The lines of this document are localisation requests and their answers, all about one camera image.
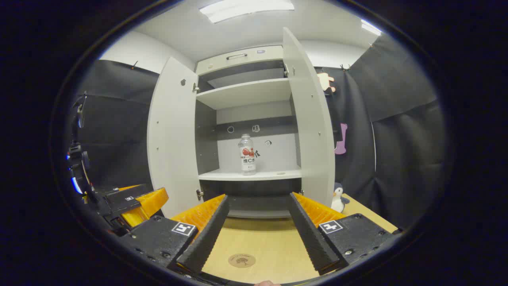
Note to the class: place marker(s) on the black backdrop cloth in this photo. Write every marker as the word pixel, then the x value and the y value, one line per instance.
pixel 401 159

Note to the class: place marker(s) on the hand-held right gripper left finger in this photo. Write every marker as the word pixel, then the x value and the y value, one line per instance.
pixel 208 234

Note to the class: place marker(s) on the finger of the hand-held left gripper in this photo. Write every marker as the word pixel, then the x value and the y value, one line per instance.
pixel 129 187
pixel 149 204

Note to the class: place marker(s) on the white cabinet drawer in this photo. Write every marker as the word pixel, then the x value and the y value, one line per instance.
pixel 238 59

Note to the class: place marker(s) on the white cabinet shelf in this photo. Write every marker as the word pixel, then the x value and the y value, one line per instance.
pixel 254 174
pixel 244 93

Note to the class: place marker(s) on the white cabinet door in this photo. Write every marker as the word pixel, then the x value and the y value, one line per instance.
pixel 172 139
pixel 311 127

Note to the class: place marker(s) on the clear bottle with red label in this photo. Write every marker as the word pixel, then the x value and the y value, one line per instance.
pixel 247 159

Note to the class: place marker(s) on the small ceiling light panel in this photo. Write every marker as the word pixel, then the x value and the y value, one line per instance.
pixel 370 28

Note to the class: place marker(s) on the penguin plush toy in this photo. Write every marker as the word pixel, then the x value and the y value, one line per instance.
pixel 338 200

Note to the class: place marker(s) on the large ceiling light panel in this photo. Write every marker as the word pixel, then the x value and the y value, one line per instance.
pixel 246 8

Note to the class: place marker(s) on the white cabinet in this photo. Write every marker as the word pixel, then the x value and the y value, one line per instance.
pixel 254 93

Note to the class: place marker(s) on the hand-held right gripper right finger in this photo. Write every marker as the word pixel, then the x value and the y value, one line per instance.
pixel 309 234

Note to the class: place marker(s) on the round brown coaster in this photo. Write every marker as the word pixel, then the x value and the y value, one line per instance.
pixel 242 260

